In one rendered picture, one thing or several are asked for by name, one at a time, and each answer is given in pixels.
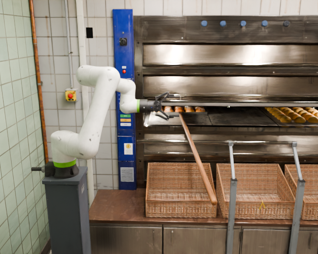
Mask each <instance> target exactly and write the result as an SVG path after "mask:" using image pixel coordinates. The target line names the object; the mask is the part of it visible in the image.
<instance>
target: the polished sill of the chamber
mask: <svg viewBox="0 0 318 254"><path fill-rule="evenodd" d="M187 128H188V130H189V131H222V132H318V126H274V125H187ZM143 130H144V131H185V130H184V127H183V125H170V124H144V126H143Z"/></svg>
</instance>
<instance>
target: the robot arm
mask: <svg viewBox="0 0 318 254"><path fill-rule="evenodd" d="M76 79H77V81H78V83H80V84H81V85H83V86H87V87H92V88H95V90H94V94H93V98H92V101H91V105H90V108H89V111H88V113H87V116H86V119H85V121H84V124H83V126H82V128H81V130H80V133H75V132H72V131H67V130H62V131H57V132H54V133H52V135H51V137H50V140H51V152H52V160H53V161H49V162H47V163H46V165H44V166H42V167H32V168H31V171H42V173H45V177H49V176H53V177H55V178H59V179H65V178H71V177H74V176H76V175H78V174H79V168H78V167H77V165H76V158H79V159H83V160H88V159H91V158H93V157H94V156H95V155H96V154H97V152H98V148H99V141H100V136H101V132H102V127H103V124H104V120H105V117H106V114H107V111H108V108H109V105H110V102H111V100H112V97H113V95H114V93H115V91H117V92H120V93H121V97H120V110H121V111H122V112H123V113H125V114H130V113H148V111H154V112H155V116H158V117H160V118H163V119H165V120H167V121H168V120H169V118H174V117H179V115H169V116H168V115H167V114H166V113H165V112H163V111H162V104H161V103H162V102H163V101H164V100H165V99H166V98H168V97H177V98H179V97H180V96H174V94H169V92H166V93H163V94H161V95H159V96H155V101H148V100H147V99H135V89H136V86H135V83H134V82H133V81H131V80H127V79H122V78H120V74H119V72H118V71H117V70H116V69H115V68H113V67H95V66H90V65H83V66H80V67H79V68H78V69H77V71H76ZM164 95H167V96H165V97H164V98H163V99H162V100H160V101H158V99H159V98H160V97H162V96H164ZM158 111H160V112H161V113H162V114H163V115H165V116H166V117H167V118H166V117H164V116H162V115H160V114H158V113H157V112H158Z"/></svg>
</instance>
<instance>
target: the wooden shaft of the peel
mask: <svg viewBox="0 0 318 254"><path fill-rule="evenodd" d="M179 116H180V119H181V122H182V125H183V127H184V130H185V133H186V136H187V138H188V141H189V144H190V147H191V149H192V152H193V155H194V158H195V160H196V163H197V166H198V169H199V171H200V174H201V177H202V180H203V182H204V185H205V188H206V191H207V193H208V196H209V199H210V202H211V204H212V205H213V206H215V205H217V203H218V202H217V199H216V197H215V194H214V192H213V189H212V187H211V185H210V182H209V180H208V177H207V175H206V172H205V170H204V167H203V165H202V162H201V160H200V157H199V155H198V152H197V150H196V147H195V145H194V142H193V140H192V137H191V135H190V132H189V130H188V128H187V125H186V123H185V120H184V118H183V115H182V114H179Z"/></svg>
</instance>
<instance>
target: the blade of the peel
mask: <svg viewBox="0 0 318 254"><path fill-rule="evenodd" d="M163 110H164V107H163ZM157 113H158V114H160V115H163V114H162V113H161V112H157ZM165 113H166V114H167V115H178V112H165ZM182 114H183V115H193V114H207V111H206V110H205V112H182Z"/></svg>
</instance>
